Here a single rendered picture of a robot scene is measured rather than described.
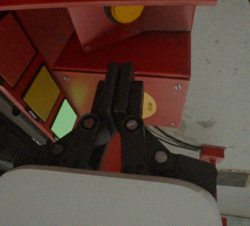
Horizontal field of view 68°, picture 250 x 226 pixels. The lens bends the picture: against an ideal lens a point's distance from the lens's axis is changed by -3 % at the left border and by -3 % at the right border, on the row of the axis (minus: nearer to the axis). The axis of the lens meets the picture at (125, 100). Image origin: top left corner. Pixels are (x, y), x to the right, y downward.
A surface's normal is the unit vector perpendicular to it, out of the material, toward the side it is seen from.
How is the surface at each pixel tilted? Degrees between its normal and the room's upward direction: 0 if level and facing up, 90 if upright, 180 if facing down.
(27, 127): 90
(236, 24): 0
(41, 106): 90
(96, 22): 35
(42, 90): 90
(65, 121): 90
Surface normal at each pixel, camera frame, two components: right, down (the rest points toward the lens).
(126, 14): 0.39, 0.72
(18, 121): 0.97, 0.11
